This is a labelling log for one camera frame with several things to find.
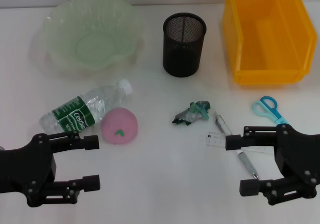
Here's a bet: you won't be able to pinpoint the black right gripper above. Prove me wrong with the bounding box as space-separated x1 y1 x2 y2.
224 123 320 206

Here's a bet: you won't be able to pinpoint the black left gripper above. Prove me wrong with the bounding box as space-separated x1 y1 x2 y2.
0 130 101 207

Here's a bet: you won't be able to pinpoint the clear plastic ruler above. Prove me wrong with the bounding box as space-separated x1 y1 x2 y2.
206 131 275 155

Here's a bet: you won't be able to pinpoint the silver ballpoint pen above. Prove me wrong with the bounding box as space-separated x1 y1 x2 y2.
213 111 261 180

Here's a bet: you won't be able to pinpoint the pink toy peach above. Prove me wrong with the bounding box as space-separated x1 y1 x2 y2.
100 107 139 145

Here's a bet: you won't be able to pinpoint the clear green-label water bottle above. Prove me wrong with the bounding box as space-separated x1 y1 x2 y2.
38 78 133 135

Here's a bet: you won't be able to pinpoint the blue handled scissors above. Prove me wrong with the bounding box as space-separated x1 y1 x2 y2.
251 95 288 126

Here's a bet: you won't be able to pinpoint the green plastic wrapper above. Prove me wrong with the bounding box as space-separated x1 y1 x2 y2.
171 100 211 125

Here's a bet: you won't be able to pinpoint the black mesh pen holder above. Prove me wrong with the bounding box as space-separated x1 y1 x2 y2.
162 13 208 78

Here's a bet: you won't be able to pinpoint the pale green fruit plate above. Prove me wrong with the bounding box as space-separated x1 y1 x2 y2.
31 0 147 78

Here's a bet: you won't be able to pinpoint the yellow plastic bin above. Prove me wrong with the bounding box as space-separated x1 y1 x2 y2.
221 0 318 86

